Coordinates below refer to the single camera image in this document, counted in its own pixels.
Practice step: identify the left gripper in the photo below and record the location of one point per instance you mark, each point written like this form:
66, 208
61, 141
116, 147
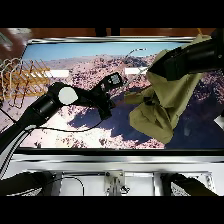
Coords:
106, 103

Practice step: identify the olive green shirt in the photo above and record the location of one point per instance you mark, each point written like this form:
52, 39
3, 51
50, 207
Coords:
166, 103

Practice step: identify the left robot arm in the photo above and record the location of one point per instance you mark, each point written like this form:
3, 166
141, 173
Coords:
43, 106

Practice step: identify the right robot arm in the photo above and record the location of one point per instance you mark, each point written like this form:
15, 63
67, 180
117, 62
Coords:
200, 56

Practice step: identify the heap of wooden clothes hangers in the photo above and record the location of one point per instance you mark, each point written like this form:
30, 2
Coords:
26, 80

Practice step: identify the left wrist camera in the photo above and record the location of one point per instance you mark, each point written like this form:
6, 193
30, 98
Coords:
113, 80

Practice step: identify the silver frame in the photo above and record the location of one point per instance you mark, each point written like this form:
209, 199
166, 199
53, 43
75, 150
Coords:
100, 165

